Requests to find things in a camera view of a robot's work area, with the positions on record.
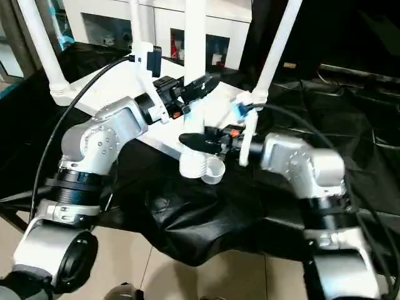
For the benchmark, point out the white cabinet with glass doors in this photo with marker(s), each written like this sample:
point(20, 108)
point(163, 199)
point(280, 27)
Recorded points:
point(162, 25)

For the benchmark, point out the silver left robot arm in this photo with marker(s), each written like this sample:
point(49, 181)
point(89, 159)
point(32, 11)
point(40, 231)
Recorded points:
point(103, 131)

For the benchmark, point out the black metal workbench leg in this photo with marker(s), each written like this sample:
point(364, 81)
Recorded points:
point(18, 218)

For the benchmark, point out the black plastic mat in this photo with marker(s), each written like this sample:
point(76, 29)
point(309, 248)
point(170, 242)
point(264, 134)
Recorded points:
point(343, 125)

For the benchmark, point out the teal plastic stool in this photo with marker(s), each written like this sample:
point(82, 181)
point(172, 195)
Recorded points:
point(65, 40)

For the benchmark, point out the white plastic table top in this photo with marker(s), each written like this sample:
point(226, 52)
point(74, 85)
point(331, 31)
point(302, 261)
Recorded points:
point(225, 90)

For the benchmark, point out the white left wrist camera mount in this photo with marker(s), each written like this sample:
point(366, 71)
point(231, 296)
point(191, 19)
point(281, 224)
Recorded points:
point(142, 56)

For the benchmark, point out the blue floor mat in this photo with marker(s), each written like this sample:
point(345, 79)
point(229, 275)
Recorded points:
point(7, 89)

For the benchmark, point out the grey curtain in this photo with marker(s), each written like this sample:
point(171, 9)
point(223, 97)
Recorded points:
point(12, 31)

